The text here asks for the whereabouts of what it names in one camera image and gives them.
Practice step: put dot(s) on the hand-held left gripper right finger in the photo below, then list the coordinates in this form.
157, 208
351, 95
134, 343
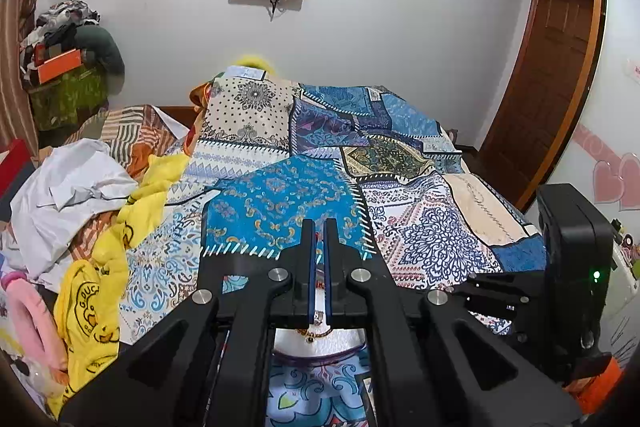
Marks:
332, 267

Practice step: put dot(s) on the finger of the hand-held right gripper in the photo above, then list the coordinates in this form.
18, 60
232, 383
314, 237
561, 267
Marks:
500, 289
522, 319

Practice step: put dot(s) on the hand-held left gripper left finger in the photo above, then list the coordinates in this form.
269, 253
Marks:
307, 267

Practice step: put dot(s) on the heart-shaped jewelry box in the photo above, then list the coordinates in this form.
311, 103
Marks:
345, 342

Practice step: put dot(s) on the patchwork printed blanket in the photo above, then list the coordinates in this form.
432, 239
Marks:
280, 187

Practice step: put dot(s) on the white wardrobe door pink hearts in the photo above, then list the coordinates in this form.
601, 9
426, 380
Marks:
617, 117

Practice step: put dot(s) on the wooden door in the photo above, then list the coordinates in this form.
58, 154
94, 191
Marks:
550, 82

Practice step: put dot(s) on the white and red sticker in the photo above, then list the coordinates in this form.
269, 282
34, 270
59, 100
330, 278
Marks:
634, 71

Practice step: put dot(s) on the pale printed card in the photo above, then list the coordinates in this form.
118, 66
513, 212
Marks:
245, 73

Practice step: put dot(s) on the orange striped sheet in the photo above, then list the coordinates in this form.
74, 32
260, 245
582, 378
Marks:
140, 137

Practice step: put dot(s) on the yellow fuzzy object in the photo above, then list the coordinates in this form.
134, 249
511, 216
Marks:
252, 61

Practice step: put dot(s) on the yellow printed cloth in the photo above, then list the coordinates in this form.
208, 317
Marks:
90, 307

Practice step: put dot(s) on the white crumpled cloth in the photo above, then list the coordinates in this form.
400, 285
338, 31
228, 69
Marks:
65, 187

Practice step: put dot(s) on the pink plush toy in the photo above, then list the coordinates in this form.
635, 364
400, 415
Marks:
35, 322

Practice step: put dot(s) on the red box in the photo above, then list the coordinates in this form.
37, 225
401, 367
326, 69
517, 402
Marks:
15, 167

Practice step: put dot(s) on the orange box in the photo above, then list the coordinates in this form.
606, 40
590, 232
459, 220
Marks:
60, 64

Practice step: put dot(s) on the pile of clothes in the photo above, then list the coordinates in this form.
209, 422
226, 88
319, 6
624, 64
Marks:
60, 24

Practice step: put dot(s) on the striped curtain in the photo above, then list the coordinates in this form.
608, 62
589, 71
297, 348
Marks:
20, 32

